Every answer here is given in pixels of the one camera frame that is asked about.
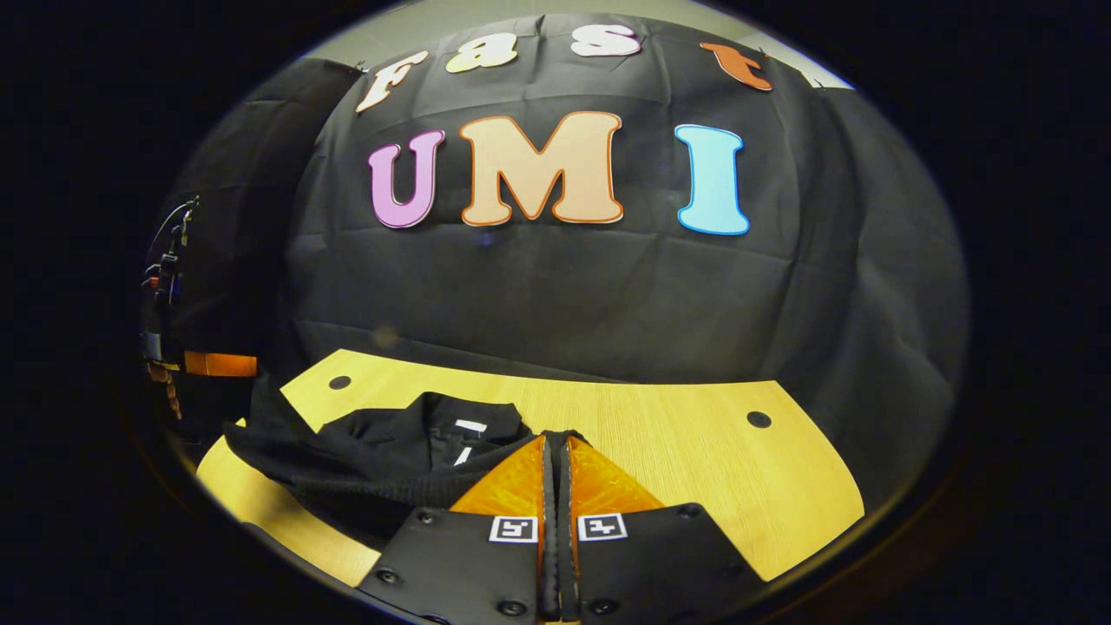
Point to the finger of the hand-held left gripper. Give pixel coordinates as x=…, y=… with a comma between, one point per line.
x=221, y=365

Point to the black buttoned jacket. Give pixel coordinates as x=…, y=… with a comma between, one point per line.
x=373, y=469

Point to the black backdrop cloth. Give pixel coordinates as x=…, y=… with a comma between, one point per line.
x=564, y=295

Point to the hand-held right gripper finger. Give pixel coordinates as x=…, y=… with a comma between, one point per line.
x=547, y=555
x=566, y=555

